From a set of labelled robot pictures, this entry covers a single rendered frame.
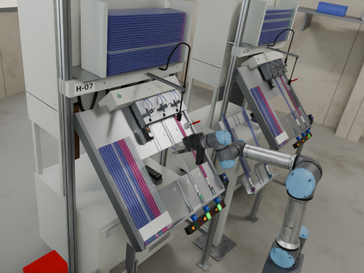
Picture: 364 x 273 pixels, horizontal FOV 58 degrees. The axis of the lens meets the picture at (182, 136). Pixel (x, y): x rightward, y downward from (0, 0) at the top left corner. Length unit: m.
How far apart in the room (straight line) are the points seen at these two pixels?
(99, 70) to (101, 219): 0.81
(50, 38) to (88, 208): 0.92
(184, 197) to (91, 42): 0.92
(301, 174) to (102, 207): 1.10
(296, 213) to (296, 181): 0.17
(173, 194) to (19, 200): 1.61
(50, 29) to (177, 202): 1.04
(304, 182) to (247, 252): 1.35
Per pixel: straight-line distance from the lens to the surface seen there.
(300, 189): 1.51
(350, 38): 5.05
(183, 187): 1.84
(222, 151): 1.65
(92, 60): 1.60
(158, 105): 1.84
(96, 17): 1.53
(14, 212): 2.96
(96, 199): 2.02
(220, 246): 2.71
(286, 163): 1.67
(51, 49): 1.67
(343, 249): 3.16
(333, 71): 5.13
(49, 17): 1.64
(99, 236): 1.90
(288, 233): 1.68
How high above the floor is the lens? 1.93
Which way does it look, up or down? 29 degrees down
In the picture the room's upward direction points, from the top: 9 degrees clockwise
